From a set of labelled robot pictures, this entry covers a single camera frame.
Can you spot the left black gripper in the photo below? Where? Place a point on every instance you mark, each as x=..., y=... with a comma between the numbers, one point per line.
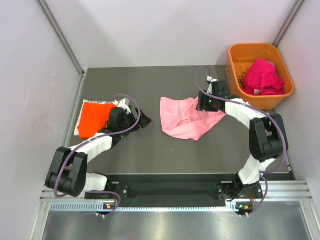
x=144, y=121

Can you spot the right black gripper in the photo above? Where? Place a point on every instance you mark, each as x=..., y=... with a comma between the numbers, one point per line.
x=203, y=97

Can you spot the light pink t shirt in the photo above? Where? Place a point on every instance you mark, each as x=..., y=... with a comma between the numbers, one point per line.
x=181, y=120

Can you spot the magenta t shirt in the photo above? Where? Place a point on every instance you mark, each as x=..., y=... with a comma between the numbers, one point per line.
x=262, y=79

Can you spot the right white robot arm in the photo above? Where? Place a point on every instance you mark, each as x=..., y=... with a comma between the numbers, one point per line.
x=267, y=135

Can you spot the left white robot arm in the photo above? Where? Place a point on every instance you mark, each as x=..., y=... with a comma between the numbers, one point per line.
x=68, y=171

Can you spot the orange plastic basket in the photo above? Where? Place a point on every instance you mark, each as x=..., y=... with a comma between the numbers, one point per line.
x=240, y=58

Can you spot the folded white printed t shirt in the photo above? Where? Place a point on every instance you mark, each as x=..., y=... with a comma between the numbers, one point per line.
x=100, y=102

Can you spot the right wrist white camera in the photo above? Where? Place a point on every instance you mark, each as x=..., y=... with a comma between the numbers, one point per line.
x=210, y=81

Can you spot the wrist white camera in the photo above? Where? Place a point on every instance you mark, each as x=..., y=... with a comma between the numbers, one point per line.
x=210, y=81
x=125, y=105

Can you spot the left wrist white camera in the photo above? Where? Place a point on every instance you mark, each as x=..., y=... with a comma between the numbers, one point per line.
x=125, y=105

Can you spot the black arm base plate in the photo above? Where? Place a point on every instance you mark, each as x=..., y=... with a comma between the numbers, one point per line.
x=173, y=190

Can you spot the grey slotted cable duct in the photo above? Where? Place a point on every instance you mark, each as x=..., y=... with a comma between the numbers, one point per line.
x=105, y=207

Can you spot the aluminium frame rail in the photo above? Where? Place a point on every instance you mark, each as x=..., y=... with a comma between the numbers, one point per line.
x=278, y=191

